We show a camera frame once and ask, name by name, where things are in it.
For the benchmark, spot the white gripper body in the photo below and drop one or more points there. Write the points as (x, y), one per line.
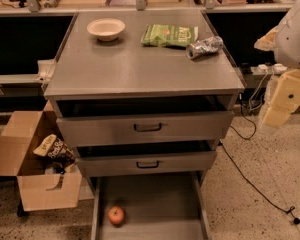
(294, 39)

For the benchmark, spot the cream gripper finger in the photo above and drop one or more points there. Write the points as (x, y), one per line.
(267, 42)
(284, 100)

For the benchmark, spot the red apple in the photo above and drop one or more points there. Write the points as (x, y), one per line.
(116, 215)

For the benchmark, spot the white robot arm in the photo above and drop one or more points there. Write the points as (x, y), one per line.
(282, 96)

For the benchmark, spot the grey drawer cabinet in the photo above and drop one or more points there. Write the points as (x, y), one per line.
(124, 77)

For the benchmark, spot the bottom grey drawer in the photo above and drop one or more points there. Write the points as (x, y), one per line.
(156, 206)

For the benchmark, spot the grey drawer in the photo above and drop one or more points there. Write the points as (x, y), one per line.
(146, 164)
(139, 129)
(156, 206)

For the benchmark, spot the middle grey drawer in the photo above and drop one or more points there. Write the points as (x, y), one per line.
(146, 164)

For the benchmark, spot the top grey drawer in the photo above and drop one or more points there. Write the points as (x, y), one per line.
(139, 129)

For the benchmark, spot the white power strip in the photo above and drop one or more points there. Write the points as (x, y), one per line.
(276, 68)

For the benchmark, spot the crushed silver can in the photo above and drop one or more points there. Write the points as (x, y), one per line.
(203, 47)

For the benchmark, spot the green chip bag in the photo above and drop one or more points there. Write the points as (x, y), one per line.
(159, 35)

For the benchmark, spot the white paper bowl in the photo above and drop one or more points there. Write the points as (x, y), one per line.
(106, 29)

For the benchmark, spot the brown snack bag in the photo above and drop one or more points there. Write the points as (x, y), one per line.
(54, 148)

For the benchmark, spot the open cardboard box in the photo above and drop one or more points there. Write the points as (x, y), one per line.
(39, 187)

